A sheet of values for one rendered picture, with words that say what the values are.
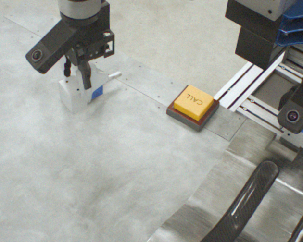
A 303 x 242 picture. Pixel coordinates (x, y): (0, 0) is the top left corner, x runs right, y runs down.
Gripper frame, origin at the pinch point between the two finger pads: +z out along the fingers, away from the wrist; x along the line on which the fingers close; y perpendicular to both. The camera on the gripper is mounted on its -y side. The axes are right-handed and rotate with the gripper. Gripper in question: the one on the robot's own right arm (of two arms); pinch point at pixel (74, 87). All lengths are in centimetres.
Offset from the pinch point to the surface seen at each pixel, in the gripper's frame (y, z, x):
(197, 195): 4.0, -3.6, -35.0
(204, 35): 94, 85, 63
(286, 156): 23.8, -1.6, -36.3
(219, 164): 10.8, -3.9, -32.1
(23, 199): -19.4, 4.7, -15.0
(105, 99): 5.6, 4.7, -2.6
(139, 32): 72, 85, 79
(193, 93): 19.8, 1.0, -13.3
